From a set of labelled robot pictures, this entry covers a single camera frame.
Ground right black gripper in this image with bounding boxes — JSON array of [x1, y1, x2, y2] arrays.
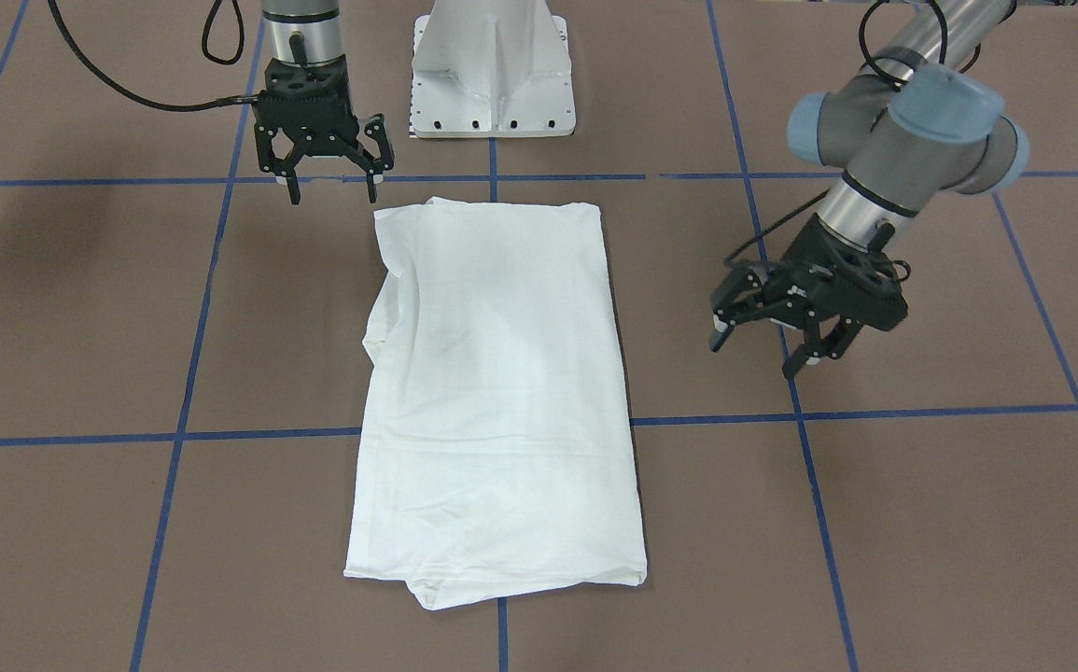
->
[[254, 56, 395, 205]]

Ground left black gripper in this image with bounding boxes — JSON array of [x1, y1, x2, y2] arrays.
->
[[708, 216, 908, 380]]

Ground white long-sleeve printed shirt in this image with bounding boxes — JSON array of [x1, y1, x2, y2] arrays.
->
[[343, 197, 647, 609]]

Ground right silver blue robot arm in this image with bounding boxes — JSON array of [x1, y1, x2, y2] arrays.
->
[[253, 1, 395, 205]]

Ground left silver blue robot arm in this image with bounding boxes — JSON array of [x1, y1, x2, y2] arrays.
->
[[709, 1, 1029, 379]]

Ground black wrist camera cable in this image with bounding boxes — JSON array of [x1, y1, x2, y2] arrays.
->
[[47, 0, 264, 114]]

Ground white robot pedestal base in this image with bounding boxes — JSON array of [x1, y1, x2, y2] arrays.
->
[[407, 1, 577, 139]]

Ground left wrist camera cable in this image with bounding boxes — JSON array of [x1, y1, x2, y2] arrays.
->
[[723, 0, 983, 268]]

